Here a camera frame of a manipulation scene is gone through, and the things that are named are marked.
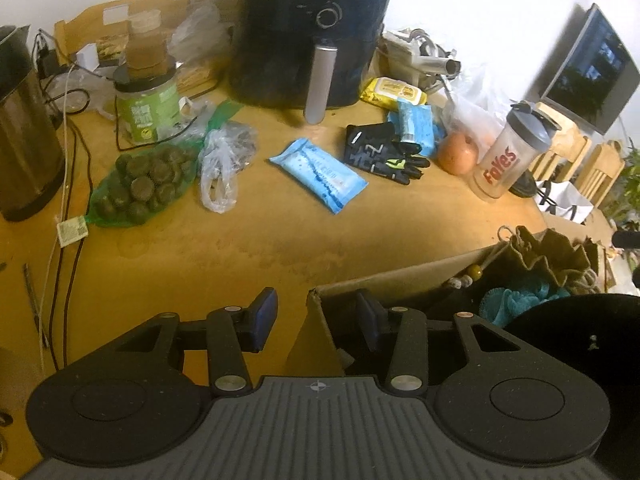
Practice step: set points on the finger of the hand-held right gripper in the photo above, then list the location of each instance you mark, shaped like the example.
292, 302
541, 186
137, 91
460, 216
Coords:
627, 241

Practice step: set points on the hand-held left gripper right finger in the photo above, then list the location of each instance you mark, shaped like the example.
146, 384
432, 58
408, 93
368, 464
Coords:
370, 320

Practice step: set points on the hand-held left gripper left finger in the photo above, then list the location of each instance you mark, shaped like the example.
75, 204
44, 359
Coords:
265, 317

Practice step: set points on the large cardboard box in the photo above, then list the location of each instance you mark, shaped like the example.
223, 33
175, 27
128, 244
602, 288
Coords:
315, 345

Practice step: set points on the teal bath loofah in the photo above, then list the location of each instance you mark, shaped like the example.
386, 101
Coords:
505, 302

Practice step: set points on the green houseplant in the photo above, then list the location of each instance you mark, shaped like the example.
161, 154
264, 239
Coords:
627, 195

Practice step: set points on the white paper bags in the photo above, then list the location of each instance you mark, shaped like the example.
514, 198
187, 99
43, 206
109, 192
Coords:
570, 210

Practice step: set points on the wooden slatted chair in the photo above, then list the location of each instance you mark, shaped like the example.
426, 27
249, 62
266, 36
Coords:
570, 152

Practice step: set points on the clear bag of snacks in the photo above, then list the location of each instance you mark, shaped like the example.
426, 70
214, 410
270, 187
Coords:
220, 180

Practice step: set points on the clear shaker bottle grey lid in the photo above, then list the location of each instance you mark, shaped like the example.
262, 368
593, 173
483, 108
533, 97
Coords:
500, 160

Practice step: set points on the blue wet wipes pack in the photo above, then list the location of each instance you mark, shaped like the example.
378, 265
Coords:
320, 175

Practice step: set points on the black work glove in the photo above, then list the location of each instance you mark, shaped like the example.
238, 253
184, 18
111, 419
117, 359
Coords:
370, 132
390, 165

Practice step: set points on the green net bag of balls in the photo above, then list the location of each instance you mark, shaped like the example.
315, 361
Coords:
145, 180

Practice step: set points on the red apple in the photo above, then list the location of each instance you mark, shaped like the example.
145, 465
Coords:
457, 155

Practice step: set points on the light blue tissue pack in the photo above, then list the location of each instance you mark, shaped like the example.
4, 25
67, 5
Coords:
422, 127

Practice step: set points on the yellow wet wipes pack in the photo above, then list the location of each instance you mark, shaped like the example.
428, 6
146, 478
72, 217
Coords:
395, 91

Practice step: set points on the green label jar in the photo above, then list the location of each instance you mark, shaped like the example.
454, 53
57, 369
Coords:
145, 110

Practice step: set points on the woven straw mat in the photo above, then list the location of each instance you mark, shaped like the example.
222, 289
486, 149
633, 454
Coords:
200, 75

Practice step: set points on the metal tube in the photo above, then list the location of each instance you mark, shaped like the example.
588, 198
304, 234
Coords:
440, 65

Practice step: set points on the dark blue air fryer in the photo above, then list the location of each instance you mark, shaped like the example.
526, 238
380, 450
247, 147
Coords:
280, 35

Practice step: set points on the crumpled clear plastic bag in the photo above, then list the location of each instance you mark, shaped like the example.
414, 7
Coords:
200, 35

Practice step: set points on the stainless steel electric kettle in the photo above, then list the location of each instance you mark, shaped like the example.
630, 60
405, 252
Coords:
25, 150

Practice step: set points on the cork lid jar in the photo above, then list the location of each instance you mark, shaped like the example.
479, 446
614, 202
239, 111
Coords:
145, 42

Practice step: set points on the black power adapter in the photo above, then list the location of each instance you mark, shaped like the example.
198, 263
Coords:
47, 60

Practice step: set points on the wall monitor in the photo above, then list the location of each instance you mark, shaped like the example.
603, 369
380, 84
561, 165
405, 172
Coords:
590, 70

